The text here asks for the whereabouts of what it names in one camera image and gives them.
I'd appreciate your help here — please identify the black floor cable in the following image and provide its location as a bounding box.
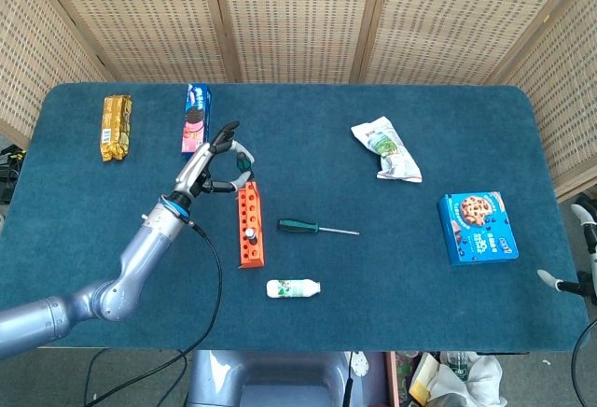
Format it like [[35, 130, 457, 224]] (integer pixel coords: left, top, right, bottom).
[[157, 349, 188, 407], [85, 349, 113, 407]]

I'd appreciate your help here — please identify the green label bottle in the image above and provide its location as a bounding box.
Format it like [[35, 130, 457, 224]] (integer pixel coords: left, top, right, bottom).
[[446, 351, 472, 383]]

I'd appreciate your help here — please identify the blue felt table cover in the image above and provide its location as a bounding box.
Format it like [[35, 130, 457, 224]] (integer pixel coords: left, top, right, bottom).
[[0, 81, 590, 353]]

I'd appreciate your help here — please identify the orange screwdriver holder block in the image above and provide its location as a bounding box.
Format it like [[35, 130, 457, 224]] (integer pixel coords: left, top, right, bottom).
[[236, 180, 268, 270]]

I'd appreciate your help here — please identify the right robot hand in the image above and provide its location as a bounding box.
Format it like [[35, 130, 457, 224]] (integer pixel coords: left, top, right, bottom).
[[536, 204, 597, 308]]

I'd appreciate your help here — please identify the black cable clutter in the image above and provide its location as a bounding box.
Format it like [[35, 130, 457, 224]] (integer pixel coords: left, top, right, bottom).
[[0, 144, 25, 204]]

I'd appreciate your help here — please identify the blue chocolate chip cookie box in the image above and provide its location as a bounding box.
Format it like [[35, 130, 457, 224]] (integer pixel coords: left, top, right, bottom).
[[437, 190, 520, 267]]

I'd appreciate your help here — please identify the white plastic bottle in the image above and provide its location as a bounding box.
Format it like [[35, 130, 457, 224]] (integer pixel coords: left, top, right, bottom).
[[266, 278, 322, 300]]

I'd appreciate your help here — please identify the white perforated plate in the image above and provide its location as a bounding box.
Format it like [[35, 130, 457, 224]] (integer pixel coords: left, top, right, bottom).
[[350, 350, 369, 378]]

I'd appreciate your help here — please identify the black right hand cable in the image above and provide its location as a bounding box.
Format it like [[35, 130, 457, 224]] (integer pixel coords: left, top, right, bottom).
[[572, 317, 597, 407]]

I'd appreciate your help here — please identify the woven folding screen panel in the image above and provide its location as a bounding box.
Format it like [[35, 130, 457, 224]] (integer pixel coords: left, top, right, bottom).
[[356, 0, 587, 86], [0, 0, 113, 149], [209, 0, 388, 84], [484, 0, 597, 203], [30, 0, 242, 84]]

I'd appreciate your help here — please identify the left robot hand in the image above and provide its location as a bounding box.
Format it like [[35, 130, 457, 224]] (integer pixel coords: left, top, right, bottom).
[[172, 120, 257, 203]]

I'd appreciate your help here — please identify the crumpled white snack bag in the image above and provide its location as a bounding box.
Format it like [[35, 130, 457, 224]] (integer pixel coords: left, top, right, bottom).
[[350, 115, 423, 183]]

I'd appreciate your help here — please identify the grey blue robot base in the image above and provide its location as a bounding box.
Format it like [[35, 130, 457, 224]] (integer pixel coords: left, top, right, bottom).
[[186, 349, 352, 407]]

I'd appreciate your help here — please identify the yellow paper item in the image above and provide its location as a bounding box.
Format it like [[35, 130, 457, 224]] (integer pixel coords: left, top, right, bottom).
[[409, 381, 430, 406]]

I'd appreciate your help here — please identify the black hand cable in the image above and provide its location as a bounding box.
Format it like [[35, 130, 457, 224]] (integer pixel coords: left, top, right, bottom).
[[572, 317, 597, 407], [90, 222, 224, 401]]

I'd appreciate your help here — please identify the large green black screwdriver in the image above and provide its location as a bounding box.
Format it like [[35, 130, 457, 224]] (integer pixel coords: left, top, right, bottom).
[[276, 218, 361, 237]]

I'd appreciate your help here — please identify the gold foil snack packet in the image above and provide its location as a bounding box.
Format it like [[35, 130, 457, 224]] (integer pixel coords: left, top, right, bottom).
[[100, 94, 133, 163]]

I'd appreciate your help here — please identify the blue pink cookie box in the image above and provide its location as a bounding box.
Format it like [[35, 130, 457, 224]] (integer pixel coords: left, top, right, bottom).
[[180, 83, 214, 161]]

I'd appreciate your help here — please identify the black left hand cable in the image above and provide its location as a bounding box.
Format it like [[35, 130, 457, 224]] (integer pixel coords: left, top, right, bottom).
[[90, 222, 224, 401]]

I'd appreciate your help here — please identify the white plastic bag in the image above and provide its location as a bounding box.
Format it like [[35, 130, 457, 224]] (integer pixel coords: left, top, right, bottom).
[[422, 353, 508, 407]]

